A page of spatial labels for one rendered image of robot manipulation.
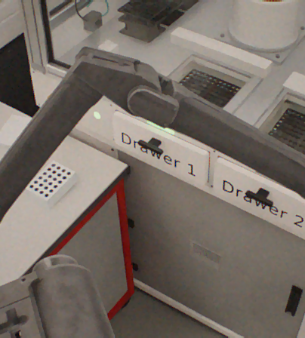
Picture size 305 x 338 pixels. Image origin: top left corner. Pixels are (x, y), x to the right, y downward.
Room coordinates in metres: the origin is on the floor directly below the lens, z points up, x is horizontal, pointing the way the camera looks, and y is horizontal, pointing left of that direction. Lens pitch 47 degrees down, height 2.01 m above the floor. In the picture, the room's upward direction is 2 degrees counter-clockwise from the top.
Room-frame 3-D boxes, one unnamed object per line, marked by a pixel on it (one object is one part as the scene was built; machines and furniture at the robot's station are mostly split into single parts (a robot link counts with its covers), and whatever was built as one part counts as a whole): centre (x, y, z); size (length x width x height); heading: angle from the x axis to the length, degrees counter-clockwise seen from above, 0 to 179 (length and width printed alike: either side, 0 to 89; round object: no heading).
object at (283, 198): (0.97, -0.27, 0.87); 0.29 x 0.02 x 0.11; 54
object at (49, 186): (1.13, 0.28, 0.78); 0.12 x 0.08 x 0.04; 144
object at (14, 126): (1.36, 0.43, 0.77); 0.13 x 0.09 x 0.02; 160
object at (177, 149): (1.16, -0.01, 0.87); 0.29 x 0.02 x 0.11; 54
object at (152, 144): (1.14, 0.00, 0.91); 0.07 x 0.04 x 0.01; 54
